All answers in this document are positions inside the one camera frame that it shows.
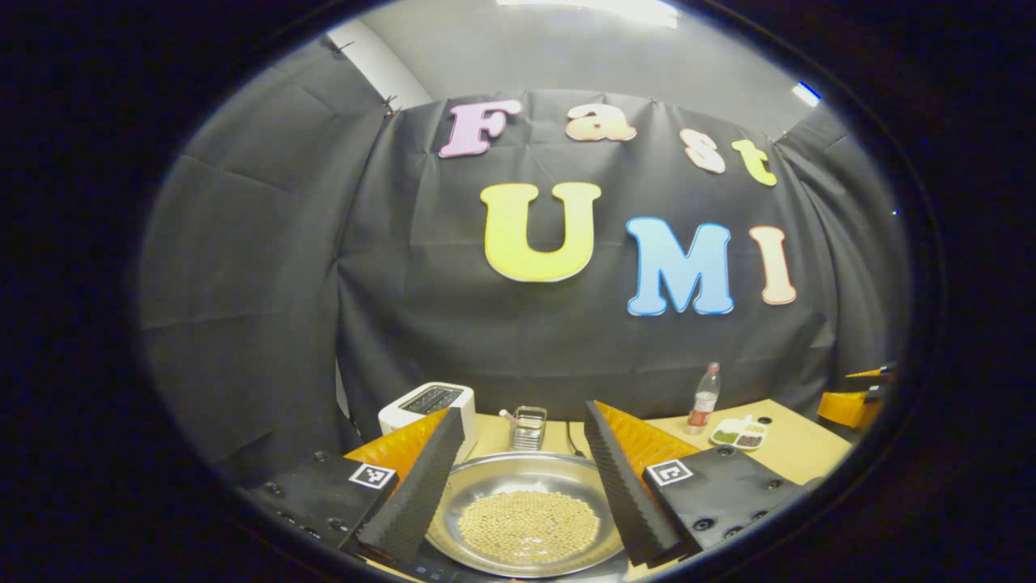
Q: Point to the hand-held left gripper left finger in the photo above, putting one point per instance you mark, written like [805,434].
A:
[417,494]

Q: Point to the large rectangular ceiling light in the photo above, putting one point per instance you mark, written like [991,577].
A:
[599,8]

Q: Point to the white toaster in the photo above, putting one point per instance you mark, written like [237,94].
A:
[388,421]

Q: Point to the small ceiling light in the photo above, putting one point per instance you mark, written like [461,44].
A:
[806,94]

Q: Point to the pile of soybeans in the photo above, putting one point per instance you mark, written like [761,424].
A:
[526,526]

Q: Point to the black induction cooktop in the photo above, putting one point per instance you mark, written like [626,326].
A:
[429,572]

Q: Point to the white divided plate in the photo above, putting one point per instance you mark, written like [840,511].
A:
[740,424]

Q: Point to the black backdrop cloth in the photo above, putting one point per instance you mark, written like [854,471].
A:
[283,283]

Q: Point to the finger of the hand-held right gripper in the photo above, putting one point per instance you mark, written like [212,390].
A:
[842,409]
[870,374]

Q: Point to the heap of dark red beans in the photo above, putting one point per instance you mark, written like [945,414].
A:
[749,441]

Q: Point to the heap of green mung beans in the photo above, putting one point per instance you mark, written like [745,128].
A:
[724,437]

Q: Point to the clear plastic water bottle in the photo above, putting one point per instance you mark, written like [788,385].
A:
[702,405]

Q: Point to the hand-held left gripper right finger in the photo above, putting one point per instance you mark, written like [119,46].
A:
[619,486]

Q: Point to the stainless steel pot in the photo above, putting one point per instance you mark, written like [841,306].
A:
[518,474]

